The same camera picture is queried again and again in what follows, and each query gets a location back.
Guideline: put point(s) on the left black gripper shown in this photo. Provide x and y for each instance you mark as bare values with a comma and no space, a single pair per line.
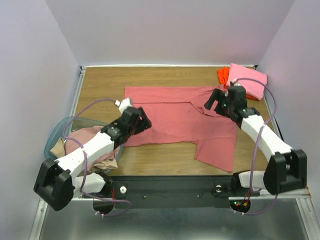
143,124

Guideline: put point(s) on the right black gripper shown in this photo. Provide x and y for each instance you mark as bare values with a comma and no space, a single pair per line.
219,100

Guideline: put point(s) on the rose red t shirt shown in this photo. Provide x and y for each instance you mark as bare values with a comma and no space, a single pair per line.
177,114

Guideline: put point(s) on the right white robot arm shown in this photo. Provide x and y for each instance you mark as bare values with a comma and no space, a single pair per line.
286,167

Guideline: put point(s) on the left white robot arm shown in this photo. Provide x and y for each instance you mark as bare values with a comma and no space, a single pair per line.
57,182

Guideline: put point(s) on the folded orange t shirt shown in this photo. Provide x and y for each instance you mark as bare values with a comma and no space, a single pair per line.
223,74

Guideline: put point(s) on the folded pink t shirt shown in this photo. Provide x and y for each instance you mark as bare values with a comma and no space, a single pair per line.
253,89

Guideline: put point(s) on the dusty pink t shirt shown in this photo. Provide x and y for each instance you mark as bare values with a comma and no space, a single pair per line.
85,134

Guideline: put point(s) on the clear blue plastic bin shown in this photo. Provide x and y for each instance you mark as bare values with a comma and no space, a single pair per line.
76,124

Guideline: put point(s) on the beige t shirt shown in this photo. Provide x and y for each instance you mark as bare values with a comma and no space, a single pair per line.
57,148

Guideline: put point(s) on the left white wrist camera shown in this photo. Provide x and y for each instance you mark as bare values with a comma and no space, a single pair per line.
124,104

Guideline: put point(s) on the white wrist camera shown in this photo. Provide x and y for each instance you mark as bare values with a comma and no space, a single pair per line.
235,83
124,104

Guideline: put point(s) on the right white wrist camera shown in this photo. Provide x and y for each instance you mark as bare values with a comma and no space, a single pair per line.
235,83

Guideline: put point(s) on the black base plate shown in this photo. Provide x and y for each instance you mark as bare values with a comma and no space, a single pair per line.
194,191

